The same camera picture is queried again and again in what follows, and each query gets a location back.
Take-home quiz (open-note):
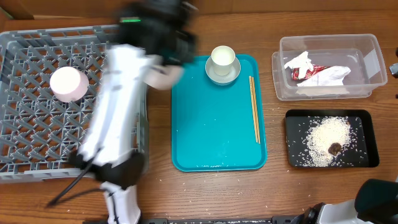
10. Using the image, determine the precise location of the small pink bowl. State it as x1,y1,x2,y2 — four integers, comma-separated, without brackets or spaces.
50,67,89,103

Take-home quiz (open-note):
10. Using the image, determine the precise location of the large white plate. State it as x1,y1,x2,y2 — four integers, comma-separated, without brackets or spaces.
143,55,184,90

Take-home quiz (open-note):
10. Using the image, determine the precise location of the pile of white rice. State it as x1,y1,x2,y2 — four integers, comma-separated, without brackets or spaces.
287,115,368,167

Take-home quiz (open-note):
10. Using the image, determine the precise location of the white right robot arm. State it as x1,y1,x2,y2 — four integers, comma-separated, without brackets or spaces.
290,179,397,224

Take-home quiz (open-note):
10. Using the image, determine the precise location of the brown food scrap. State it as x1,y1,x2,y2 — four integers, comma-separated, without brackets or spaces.
328,142,343,156

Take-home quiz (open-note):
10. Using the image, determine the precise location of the small white tissue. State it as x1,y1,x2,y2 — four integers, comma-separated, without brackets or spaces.
284,51,313,73

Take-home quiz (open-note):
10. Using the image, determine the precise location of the grey saucer bowl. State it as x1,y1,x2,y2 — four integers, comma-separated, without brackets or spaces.
205,57,241,86

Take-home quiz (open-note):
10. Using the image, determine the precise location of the grey dish rack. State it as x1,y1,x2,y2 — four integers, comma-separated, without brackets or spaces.
1,25,149,184

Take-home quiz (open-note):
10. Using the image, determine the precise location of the wooden chopstick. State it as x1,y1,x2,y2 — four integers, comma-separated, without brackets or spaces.
249,76,259,143
251,77,261,144

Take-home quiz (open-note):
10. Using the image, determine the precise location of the wooden chopstick left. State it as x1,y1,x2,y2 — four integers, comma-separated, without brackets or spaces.
249,76,259,143

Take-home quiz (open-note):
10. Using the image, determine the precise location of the clear plastic bin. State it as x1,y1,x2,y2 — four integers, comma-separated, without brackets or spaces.
272,34,387,101

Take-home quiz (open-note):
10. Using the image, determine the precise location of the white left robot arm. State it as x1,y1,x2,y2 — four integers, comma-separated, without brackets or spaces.
68,0,196,223

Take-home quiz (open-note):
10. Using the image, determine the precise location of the white paper cup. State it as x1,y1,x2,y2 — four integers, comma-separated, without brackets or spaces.
211,45,235,76

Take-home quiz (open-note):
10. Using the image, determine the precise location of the black food waste tray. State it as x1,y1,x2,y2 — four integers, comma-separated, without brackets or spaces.
285,110,379,167

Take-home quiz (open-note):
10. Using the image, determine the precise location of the wooden chopstick right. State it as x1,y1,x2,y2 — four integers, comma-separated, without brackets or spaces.
251,77,261,144

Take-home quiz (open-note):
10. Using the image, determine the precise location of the teal plastic tray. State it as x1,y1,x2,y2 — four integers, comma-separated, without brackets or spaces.
171,54,267,172

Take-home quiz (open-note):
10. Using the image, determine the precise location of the red snack wrapper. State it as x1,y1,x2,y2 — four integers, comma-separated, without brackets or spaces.
292,65,329,80

